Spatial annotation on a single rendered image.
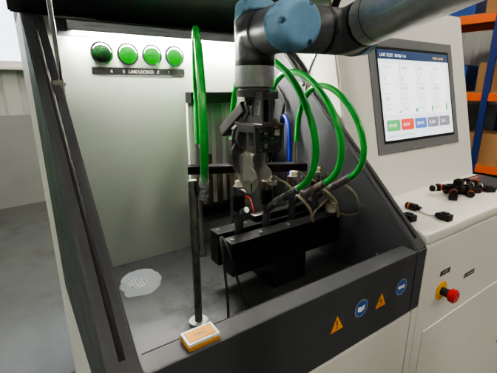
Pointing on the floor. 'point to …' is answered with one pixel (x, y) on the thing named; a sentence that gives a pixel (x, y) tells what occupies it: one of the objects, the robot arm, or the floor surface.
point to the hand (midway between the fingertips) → (248, 186)
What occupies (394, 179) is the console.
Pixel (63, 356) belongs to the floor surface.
